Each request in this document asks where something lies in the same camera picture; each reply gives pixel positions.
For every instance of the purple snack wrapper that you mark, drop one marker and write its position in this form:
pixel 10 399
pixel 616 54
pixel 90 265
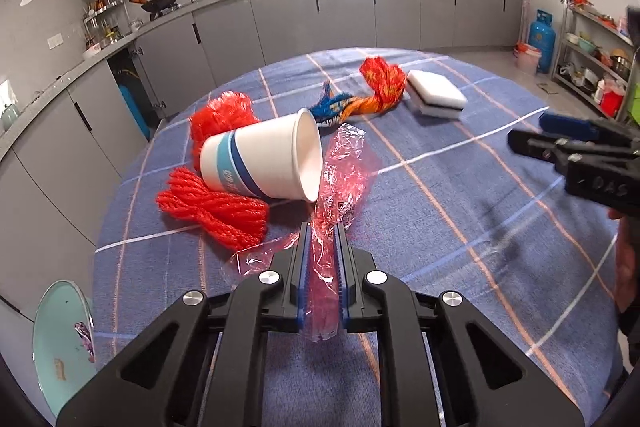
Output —
pixel 86 339

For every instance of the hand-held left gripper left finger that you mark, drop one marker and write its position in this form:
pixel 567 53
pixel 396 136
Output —
pixel 302 277

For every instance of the blue plaid tablecloth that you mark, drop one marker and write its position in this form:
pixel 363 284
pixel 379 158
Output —
pixel 450 207

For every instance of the white wall outlet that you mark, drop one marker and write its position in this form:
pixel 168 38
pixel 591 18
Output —
pixel 54 41

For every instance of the small cardboard piece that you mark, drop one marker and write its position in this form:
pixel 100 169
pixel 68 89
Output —
pixel 547 89

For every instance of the steel shelving rack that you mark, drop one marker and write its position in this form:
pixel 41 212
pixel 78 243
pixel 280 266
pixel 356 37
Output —
pixel 590 52

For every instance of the red clear plastic wrapper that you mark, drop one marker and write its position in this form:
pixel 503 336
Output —
pixel 345 167

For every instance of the black wok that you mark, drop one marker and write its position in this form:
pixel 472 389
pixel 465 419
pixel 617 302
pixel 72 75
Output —
pixel 162 1

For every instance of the red mesh net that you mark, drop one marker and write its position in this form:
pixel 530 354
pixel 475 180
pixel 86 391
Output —
pixel 220 112

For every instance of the red white plastic jug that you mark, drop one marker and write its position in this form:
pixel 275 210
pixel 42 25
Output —
pixel 611 97

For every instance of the white sponge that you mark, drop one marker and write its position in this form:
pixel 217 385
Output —
pixel 432 89

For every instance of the white blue paper cup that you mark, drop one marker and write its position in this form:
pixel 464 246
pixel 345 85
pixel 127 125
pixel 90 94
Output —
pixel 260 157

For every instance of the ribbed red foam net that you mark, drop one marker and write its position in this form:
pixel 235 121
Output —
pixel 215 212

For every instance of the white bowl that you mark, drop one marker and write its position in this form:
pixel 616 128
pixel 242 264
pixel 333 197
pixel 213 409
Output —
pixel 91 53

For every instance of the teal enamel basin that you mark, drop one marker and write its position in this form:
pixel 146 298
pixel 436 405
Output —
pixel 55 337

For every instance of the white bucket red lid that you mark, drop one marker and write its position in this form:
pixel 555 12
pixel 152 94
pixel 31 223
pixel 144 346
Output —
pixel 527 59

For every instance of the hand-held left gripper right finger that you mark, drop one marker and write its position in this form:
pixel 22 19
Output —
pixel 341 277

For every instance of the metal corner spice rack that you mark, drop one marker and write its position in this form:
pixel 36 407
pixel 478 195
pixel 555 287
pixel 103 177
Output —
pixel 102 14

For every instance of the blue gas cylinder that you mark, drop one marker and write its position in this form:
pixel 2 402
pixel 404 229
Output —
pixel 542 42

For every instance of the orange blue mesh net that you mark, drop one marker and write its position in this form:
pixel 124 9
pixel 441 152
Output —
pixel 380 82

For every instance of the small white jar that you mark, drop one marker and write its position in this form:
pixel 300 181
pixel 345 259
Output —
pixel 135 26

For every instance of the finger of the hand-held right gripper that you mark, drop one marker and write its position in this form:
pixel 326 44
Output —
pixel 535 146
pixel 565 124

